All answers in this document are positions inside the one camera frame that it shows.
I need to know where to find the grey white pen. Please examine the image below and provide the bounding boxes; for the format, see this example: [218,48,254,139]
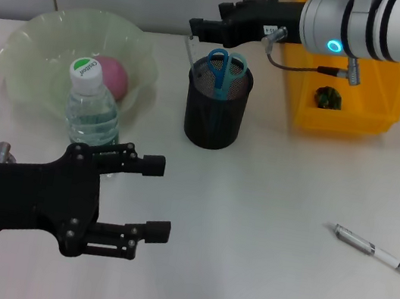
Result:
[325,222,400,282]

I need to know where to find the green plastic wrapper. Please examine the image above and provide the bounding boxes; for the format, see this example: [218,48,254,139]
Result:
[312,83,346,113]

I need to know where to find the pale green glass fruit plate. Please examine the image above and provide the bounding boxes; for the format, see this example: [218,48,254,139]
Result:
[0,0,168,138]

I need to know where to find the black mesh pen cup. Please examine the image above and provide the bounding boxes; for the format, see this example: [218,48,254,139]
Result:
[177,50,258,156]

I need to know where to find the blue scissors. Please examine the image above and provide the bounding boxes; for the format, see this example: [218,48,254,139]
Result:
[194,46,250,139]

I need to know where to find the right gripper cable with plug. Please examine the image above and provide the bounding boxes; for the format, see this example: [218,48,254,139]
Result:
[255,22,369,88]

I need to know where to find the yellow plastic bin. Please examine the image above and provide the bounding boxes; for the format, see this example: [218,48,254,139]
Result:
[270,0,400,146]

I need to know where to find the pink peach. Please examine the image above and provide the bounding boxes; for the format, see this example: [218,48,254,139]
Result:
[87,54,133,104]

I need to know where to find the clear plastic ruler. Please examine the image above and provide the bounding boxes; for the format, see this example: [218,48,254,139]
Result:
[178,33,210,82]

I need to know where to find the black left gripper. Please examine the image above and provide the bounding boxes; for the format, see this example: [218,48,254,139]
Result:
[0,121,168,271]

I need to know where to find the clear green-label water bottle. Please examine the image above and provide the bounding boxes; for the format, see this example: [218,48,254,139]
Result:
[57,55,133,152]

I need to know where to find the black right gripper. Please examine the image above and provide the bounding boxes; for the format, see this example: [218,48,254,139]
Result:
[185,0,307,61]

